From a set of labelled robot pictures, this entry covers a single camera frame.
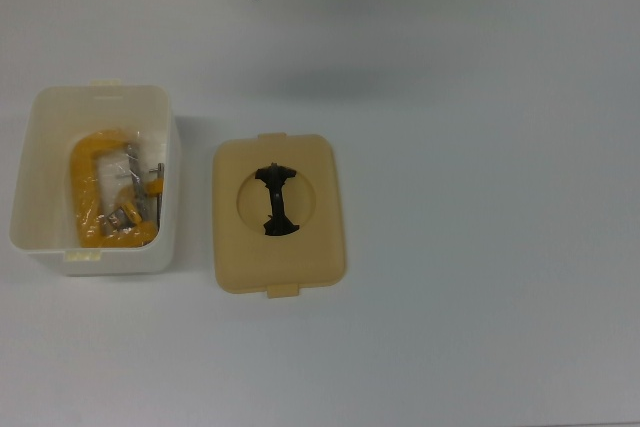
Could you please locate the tan tool case lid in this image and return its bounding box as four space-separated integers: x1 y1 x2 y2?
212 132 348 300

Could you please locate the white translucent tool case base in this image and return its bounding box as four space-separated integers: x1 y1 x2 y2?
9 77 182 277

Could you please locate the clear plastic bag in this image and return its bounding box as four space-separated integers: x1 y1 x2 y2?
66 125 170 249

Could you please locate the yellow c-clamp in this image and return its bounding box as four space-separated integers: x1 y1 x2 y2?
68 129 166 250

